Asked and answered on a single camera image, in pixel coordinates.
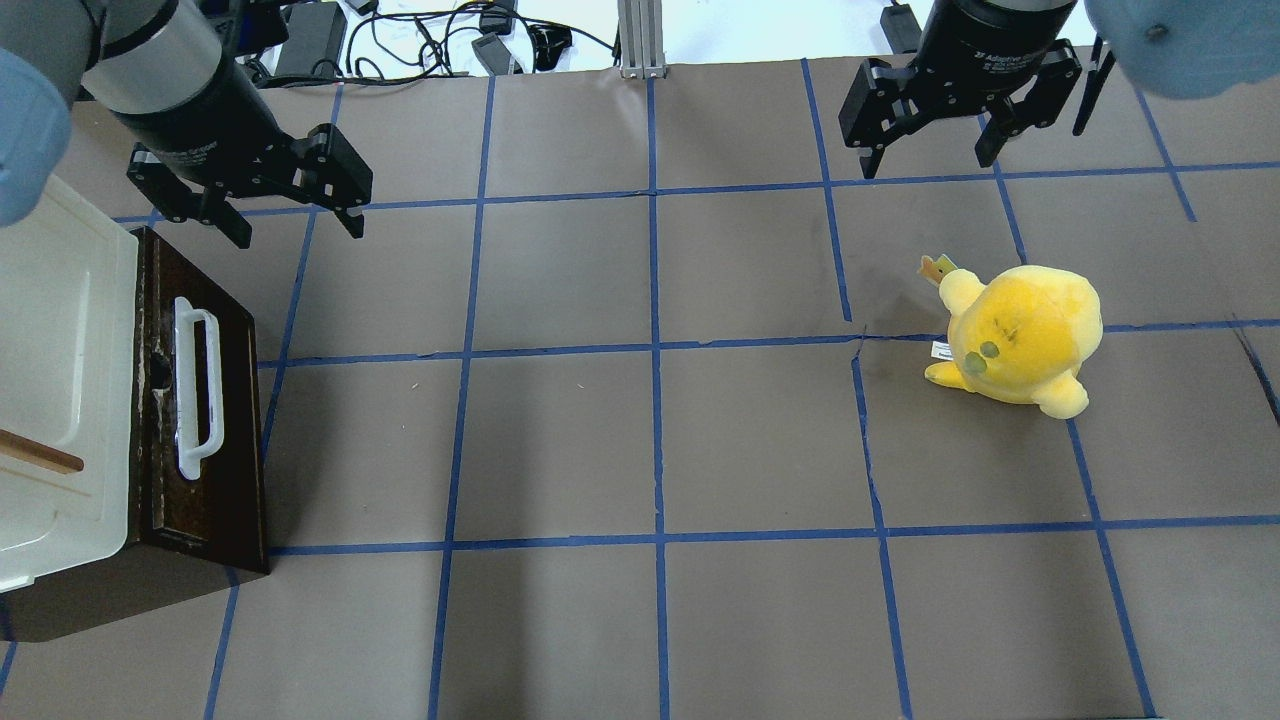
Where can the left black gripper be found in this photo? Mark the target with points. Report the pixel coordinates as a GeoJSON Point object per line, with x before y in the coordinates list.
{"type": "Point", "coordinates": [196, 122]}

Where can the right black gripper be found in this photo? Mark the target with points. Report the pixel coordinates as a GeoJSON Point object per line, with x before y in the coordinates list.
{"type": "Point", "coordinates": [985, 45]}

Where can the white drawer handle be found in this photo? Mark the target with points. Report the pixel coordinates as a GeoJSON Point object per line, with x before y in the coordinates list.
{"type": "Point", "coordinates": [200, 424]}

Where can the dark brown wooden drawer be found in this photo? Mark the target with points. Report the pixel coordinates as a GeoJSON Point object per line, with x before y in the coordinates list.
{"type": "Point", "coordinates": [198, 482]}

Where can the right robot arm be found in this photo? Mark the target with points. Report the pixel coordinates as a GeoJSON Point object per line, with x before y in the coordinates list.
{"type": "Point", "coordinates": [1183, 50]}

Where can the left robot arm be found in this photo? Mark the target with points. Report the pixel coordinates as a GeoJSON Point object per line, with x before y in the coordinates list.
{"type": "Point", "coordinates": [131, 56]}

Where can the yellow plush dinosaur toy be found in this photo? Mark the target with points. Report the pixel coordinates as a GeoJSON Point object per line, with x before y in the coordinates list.
{"type": "Point", "coordinates": [1021, 338]}

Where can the wooden stick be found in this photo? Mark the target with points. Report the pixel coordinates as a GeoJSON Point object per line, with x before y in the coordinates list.
{"type": "Point", "coordinates": [36, 453]}

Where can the aluminium frame post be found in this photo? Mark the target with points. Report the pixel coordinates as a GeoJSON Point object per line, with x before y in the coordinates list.
{"type": "Point", "coordinates": [641, 53]}

